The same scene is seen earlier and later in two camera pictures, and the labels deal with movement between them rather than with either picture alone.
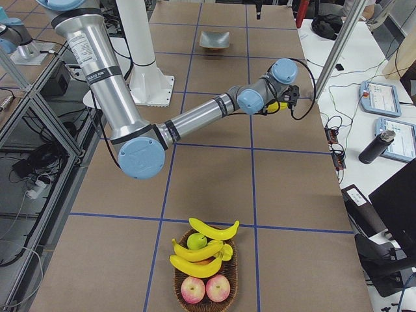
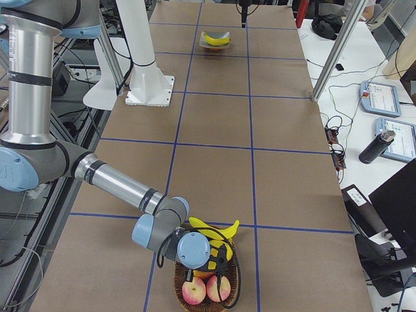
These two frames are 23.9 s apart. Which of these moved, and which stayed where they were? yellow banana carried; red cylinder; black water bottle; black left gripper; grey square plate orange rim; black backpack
Moved: yellow banana carried; black left gripper
Stayed: grey square plate orange rim; black water bottle; black backpack; red cylinder
